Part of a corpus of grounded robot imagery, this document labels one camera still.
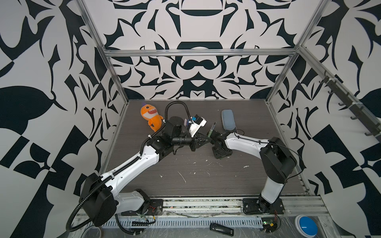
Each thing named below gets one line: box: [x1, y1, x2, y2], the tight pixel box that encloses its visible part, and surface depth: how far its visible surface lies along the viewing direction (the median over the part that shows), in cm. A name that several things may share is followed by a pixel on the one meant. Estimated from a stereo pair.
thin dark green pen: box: [207, 121, 217, 138], surface depth 68 cm
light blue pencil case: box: [221, 109, 236, 131], surface depth 107 cm
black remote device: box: [209, 222, 235, 237], surface depth 68 cm
